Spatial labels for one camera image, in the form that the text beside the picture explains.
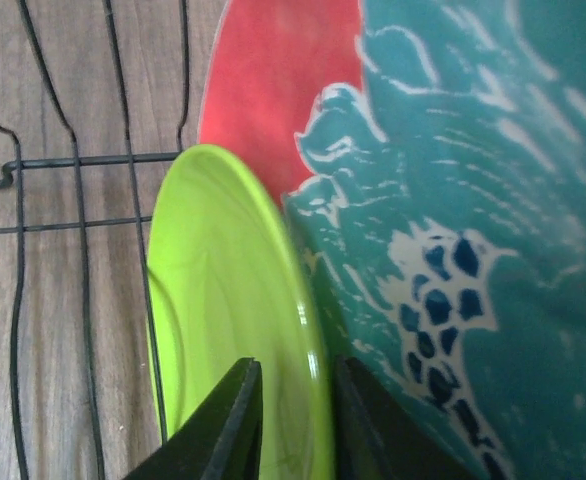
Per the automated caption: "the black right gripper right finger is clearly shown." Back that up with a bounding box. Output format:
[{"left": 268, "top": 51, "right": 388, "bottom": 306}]
[{"left": 333, "top": 355, "right": 474, "bottom": 479}]

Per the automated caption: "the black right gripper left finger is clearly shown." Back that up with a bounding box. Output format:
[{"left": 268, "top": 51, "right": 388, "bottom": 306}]
[{"left": 127, "top": 358, "right": 263, "bottom": 480}]

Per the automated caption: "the lime green plate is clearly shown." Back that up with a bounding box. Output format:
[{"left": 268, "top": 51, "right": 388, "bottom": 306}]
[{"left": 147, "top": 144, "right": 335, "bottom": 479}]

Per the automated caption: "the red and teal plate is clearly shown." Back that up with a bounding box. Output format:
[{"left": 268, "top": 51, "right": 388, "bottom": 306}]
[{"left": 199, "top": 1, "right": 586, "bottom": 479}]

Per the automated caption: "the black wire dish rack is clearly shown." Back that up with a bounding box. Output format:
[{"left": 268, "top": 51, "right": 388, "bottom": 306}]
[{"left": 0, "top": 1, "right": 177, "bottom": 479}]

